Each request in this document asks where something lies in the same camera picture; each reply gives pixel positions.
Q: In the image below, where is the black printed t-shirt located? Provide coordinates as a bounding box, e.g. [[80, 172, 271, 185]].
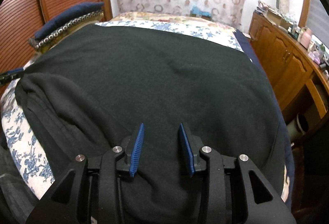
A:
[[15, 24, 284, 223]]

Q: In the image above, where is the blue item in box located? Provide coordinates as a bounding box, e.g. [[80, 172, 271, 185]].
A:
[[190, 6, 212, 21]]

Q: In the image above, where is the wooden sideboard cabinet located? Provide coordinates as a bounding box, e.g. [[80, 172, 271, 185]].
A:
[[249, 12, 328, 130]]

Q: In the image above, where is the blue floral white quilt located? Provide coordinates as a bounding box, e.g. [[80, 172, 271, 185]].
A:
[[1, 19, 243, 198]]

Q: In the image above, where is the dark patterned folded garment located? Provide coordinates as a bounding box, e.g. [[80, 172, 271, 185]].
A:
[[28, 9, 104, 53]]

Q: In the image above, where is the navy folded garment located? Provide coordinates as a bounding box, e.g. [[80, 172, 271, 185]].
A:
[[35, 2, 104, 40]]

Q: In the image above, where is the floral pink bedspread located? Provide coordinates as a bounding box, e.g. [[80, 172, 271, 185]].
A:
[[111, 11, 236, 32]]

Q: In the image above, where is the cardboard box on sideboard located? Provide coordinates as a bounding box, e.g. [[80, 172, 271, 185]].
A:
[[265, 11, 290, 29]]

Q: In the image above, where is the pink thermos bottle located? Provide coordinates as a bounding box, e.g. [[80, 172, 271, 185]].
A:
[[299, 27, 312, 49]]

